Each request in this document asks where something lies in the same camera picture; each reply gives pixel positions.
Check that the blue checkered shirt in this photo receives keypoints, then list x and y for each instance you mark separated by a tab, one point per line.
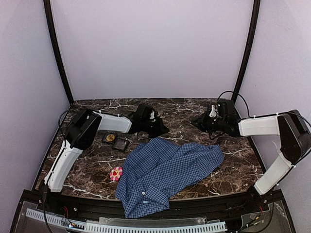
160	169

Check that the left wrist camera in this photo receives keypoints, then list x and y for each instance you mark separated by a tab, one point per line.
153	115

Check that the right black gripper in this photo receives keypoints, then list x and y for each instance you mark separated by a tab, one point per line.
206	122

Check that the left black frame post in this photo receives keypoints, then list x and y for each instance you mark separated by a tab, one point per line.
56	50

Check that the white slotted cable duct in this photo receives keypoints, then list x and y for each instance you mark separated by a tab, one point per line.
118	225

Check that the black aluminium front rail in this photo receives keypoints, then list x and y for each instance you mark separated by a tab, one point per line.
219	207

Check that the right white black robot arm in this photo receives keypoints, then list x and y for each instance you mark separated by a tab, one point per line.
289	132

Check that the pink flower brooch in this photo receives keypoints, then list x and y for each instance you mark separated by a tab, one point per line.
116	173

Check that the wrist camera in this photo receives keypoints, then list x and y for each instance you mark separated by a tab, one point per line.
153	115
213	111

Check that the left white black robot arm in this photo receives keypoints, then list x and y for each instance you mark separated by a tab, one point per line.
82	129

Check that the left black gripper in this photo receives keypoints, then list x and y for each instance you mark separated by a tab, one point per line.
155	125

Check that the middle black display frame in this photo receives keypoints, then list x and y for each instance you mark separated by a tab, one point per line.
120	144

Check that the black display frame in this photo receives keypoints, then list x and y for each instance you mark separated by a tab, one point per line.
105	134
120	144

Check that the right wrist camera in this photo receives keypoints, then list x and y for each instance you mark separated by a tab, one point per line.
213	111

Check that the left black display frame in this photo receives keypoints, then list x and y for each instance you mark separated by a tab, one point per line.
105	134

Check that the black frame post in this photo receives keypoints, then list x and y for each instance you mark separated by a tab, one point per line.
56	50
247	50

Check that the gold round brooch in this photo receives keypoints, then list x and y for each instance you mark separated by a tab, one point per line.
110	137

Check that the right black frame post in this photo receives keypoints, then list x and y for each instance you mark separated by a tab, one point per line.
247	50

